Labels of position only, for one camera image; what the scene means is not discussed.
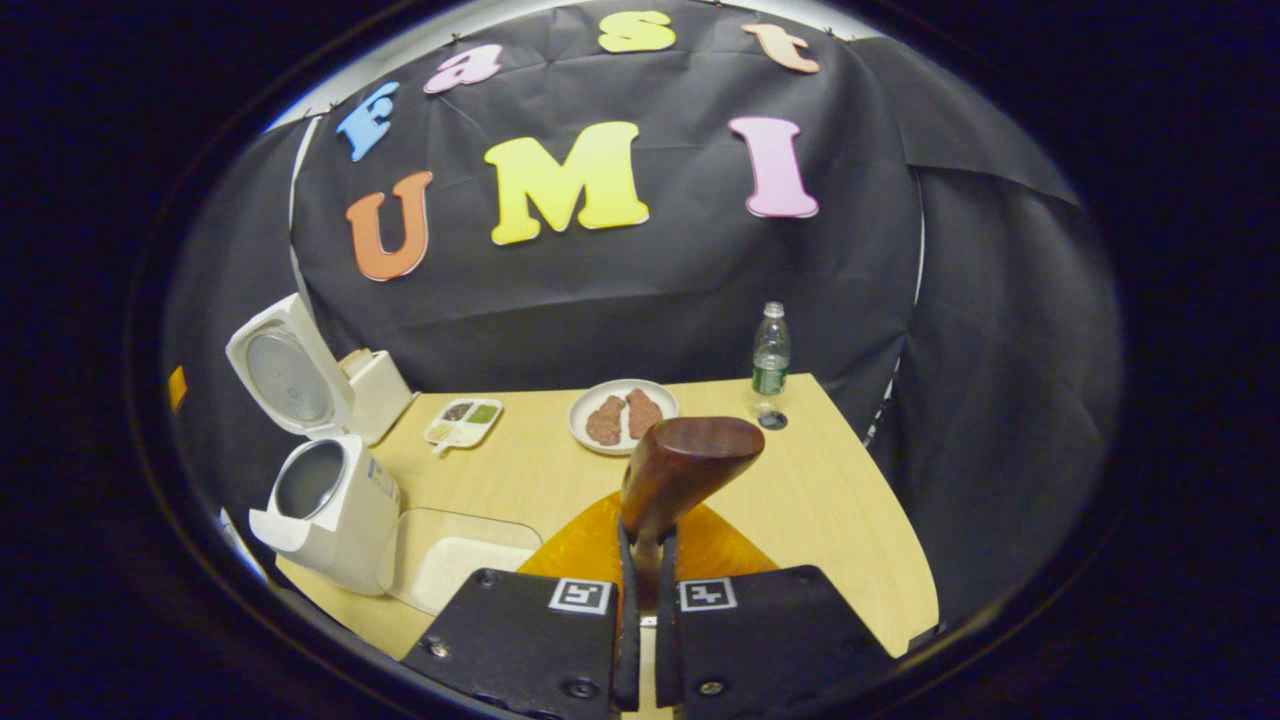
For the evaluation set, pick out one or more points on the brown wooden spoon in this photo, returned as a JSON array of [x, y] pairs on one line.
[[690, 460]]

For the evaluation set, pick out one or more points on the white toaster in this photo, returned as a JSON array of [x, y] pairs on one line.
[[385, 395]]

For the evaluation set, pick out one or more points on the black backdrop cloth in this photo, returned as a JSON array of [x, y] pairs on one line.
[[650, 310]]

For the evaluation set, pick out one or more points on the clear plastic rice box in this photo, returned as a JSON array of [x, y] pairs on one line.
[[460, 570]]

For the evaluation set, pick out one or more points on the clear plastic water bottle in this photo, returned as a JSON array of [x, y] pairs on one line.
[[770, 360]]

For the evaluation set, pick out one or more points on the white rice cooker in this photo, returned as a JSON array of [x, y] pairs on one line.
[[340, 530]]

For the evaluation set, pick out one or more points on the white divided seasoning dish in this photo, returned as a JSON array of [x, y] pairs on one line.
[[470, 415]]

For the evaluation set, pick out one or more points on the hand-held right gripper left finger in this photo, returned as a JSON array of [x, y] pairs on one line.
[[520, 640]]

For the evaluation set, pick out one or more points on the toast slice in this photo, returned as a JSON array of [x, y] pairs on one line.
[[355, 362]]

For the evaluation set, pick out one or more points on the brown meat piece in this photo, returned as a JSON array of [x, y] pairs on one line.
[[604, 420], [643, 412]]

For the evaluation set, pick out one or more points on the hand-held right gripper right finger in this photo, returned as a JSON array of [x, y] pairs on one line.
[[770, 640]]

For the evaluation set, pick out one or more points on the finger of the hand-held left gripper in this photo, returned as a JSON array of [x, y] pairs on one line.
[[177, 388]]

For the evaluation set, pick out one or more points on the white round plate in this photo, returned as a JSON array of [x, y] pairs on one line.
[[590, 420]]

